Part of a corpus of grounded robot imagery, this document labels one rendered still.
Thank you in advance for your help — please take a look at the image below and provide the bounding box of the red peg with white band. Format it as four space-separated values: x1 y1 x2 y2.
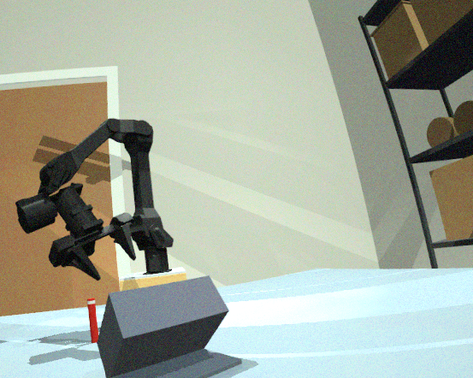
87 298 98 343

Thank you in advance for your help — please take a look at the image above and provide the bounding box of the grey square panel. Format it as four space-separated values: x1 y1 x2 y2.
97 275 242 378

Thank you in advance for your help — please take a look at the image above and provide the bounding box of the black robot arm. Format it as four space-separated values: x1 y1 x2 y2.
15 118 174 275

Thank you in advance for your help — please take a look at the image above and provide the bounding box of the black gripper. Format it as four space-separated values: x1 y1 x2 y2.
48 203 136 281

